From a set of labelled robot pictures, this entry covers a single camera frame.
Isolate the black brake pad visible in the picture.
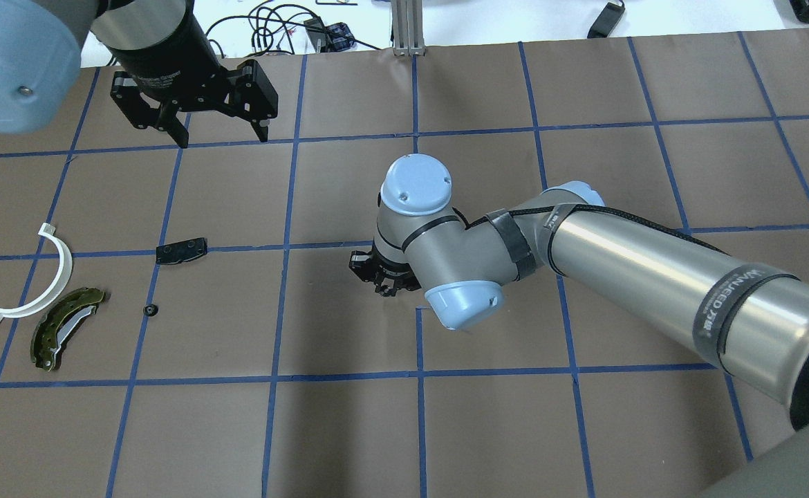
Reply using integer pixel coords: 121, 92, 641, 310
155, 237, 208, 266

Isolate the green brake shoe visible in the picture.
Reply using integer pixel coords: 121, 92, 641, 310
30, 287, 107, 371

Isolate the black power adapter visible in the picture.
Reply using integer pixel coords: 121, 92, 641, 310
586, 1, 626, 39

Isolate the aluminium frame post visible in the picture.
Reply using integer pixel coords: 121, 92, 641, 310
389, 0, 426, 57

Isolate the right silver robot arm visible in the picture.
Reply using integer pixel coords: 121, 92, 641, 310
348, 154, 809, 497

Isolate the white curved plastic bracket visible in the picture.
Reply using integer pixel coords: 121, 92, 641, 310
0, 223, 73, 326

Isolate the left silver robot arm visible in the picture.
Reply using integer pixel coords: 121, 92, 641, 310
0, 1, 279, 148

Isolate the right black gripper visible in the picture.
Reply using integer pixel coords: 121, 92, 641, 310
348, 243, 420, 297

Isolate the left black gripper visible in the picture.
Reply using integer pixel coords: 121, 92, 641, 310
110, 18, 280, 150

